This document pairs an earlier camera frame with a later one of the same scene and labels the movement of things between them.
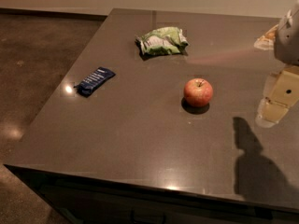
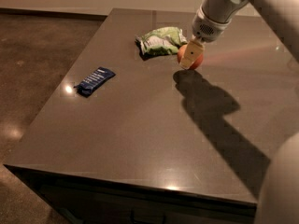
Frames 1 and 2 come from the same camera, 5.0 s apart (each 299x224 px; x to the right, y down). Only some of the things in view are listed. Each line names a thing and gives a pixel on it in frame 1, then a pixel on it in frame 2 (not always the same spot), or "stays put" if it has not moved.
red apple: x=198 y=92 → x=196 y=64
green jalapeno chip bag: x=166 y=40 stays put
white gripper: x=288 y=42 → x=205 y=28
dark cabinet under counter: x=91 y=200 stays put
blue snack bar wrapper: x=93 y=80 stays put
